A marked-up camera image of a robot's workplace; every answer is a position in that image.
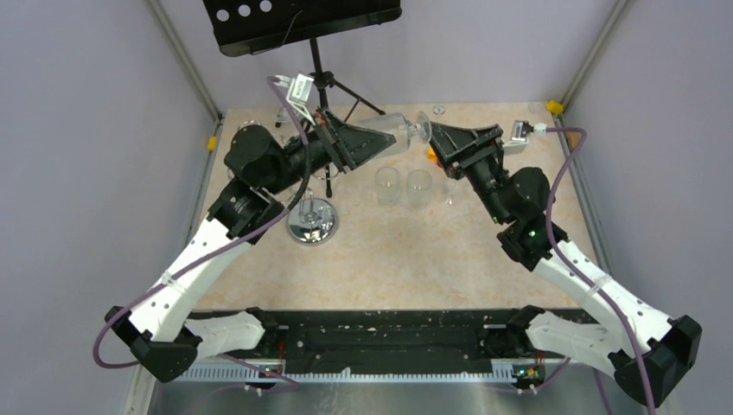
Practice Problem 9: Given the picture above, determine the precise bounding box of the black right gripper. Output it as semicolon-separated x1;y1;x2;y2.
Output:
425;122;511;225

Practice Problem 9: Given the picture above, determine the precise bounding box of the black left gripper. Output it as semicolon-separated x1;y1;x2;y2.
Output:
265;105;397;195

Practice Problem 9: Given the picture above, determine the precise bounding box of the large plain wine glass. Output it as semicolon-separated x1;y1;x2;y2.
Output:
443;179;457;206

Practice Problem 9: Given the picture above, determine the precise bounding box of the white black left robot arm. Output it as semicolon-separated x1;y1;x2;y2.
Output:
105;110;396;383

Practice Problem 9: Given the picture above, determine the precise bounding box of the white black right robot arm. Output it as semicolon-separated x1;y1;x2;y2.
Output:
424;121;702;413

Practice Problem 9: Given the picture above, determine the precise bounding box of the chrome wine glass rack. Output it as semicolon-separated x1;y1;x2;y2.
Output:
233;125;337;244

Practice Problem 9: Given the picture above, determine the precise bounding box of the small wooden block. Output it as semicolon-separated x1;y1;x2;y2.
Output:
564;131;582;151

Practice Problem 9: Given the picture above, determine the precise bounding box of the black music stand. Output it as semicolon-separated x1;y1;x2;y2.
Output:
203;0;402;116

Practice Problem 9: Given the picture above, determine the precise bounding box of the yellow ring toy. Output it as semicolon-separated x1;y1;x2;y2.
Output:
426;147;437;162

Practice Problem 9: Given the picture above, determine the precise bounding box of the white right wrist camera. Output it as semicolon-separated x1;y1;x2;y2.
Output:
502;120;548;155

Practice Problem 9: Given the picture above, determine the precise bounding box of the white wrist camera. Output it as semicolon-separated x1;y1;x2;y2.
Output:
502;120;548;155
275;73;315;124

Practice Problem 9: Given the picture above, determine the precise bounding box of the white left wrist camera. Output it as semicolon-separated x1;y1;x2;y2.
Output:
275;73;315;124

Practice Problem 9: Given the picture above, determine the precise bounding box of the yellow corner bracket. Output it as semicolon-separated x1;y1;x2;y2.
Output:
545;100;564;116

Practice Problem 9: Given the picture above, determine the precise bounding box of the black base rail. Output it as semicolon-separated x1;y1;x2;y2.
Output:
182;308;574;376

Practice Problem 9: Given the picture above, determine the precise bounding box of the aluminium frame post left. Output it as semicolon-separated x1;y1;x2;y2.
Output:
144;0;223;122

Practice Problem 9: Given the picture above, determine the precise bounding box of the aluminium frame post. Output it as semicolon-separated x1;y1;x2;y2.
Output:
560;0;634;112
144;0;223;122

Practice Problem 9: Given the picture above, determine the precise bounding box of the aluminium frame post right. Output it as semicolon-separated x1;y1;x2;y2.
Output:
560;0;634;112

